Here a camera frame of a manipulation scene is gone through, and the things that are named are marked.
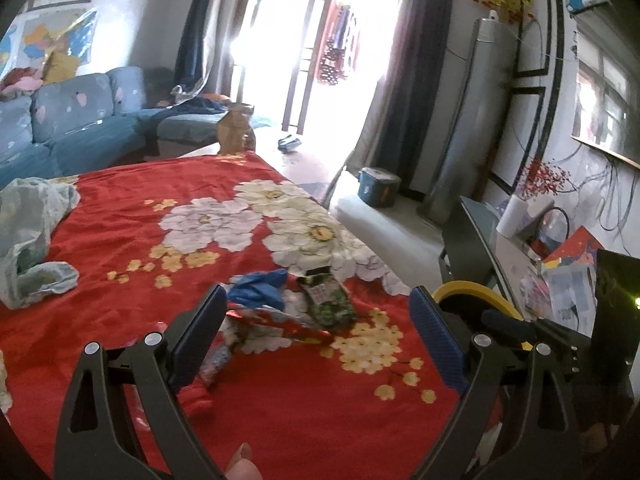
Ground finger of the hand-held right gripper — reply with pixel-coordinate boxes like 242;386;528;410
481;308;596;361

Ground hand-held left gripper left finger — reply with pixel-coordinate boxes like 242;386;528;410
54;284;228;480

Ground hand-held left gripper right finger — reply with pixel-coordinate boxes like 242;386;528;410
407;285;583;480

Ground small white purple wrapper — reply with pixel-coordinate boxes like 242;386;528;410
200;347;233;388

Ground blue plastic wrapper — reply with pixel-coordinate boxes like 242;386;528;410
229;269;288;311

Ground red foil wrapper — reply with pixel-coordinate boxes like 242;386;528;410
220;305;333;356

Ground green snack packet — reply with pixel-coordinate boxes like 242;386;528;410
299;266;357;332

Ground person's left hand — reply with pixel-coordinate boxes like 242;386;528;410
225;442;262;480

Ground white printed box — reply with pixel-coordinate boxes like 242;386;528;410
520;260;596;321

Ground glass top television cabinet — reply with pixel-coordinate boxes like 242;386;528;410
440;196;551;321

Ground red floral blanket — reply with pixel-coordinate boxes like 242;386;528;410
0;152;501;480

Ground white vase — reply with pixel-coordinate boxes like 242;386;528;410
496;195;528;239

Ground white flat box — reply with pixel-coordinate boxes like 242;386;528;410
520;195;556;241

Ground blue storage box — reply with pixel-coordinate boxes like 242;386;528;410
358;166;402;208

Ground light blue crumpled cloth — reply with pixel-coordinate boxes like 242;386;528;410
0;177;81;311

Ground grey standing air conditioner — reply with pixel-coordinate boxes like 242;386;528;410
425;17;518;226

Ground brown paper bag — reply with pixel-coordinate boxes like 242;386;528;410
216;102;256;155

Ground dark clothes on sofa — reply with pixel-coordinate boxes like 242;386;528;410
175;95;233;113

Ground grey brown curtain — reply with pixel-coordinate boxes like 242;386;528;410
372;0;456;196

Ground blue sofa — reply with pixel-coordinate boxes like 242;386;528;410
0;66;261;181

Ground glass balcony door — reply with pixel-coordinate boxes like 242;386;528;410
200;0;406;136

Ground yellow pillow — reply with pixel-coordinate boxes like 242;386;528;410
42;51;81;83

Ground dark blue curtain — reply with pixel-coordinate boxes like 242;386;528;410
172;0;221;96

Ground hanging colourful clothes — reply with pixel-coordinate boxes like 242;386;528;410
317;2;361;86

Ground pile of red pink clothes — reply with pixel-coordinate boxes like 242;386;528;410
0;67;43;93

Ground yellow artificial flowers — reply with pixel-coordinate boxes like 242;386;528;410
460;0;533;26

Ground country map poster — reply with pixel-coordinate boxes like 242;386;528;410
20;7;98;68

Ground black looped cable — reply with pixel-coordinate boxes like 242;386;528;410
540;206;571;246

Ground black wall cables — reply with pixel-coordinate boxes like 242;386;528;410
575;140;640;231

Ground wall television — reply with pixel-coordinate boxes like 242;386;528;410
570;5;640;168

